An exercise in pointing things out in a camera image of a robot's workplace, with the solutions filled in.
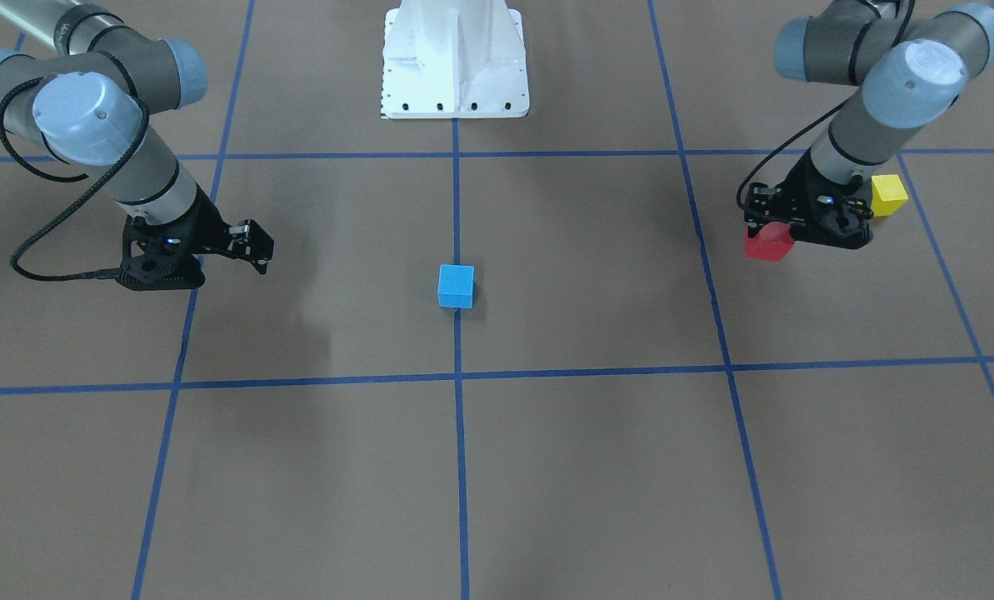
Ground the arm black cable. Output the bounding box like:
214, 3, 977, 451
0, 54, 149, 283
736, 0, 914, 211

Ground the white camera pillar base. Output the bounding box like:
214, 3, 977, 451
380, 1, 531, 119

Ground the blue foam block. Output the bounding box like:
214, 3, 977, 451
438, 263, 475, 310

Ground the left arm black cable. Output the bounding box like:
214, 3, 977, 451
736, 0, 914, 211

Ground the red foam block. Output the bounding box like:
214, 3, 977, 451
743, 222, 795, 262

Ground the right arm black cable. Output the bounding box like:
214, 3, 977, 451
0, 54, 149, 283

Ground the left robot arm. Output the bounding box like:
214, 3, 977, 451
737, 1, 994, 249

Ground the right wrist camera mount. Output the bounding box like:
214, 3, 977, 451
115, 213, 206, 292

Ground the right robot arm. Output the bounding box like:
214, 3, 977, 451
0, 1, 273, 290

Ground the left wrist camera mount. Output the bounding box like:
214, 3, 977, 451
791, 175, 874, 250

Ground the yellow foam block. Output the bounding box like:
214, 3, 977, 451
870, 174, 911, 218

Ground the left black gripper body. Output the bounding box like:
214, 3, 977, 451
779, 152, 835, 234

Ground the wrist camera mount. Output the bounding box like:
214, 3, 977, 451
791, 175, 874, 250
115, 213, 206, 292

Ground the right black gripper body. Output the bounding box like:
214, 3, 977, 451
187, 187, 246, 258

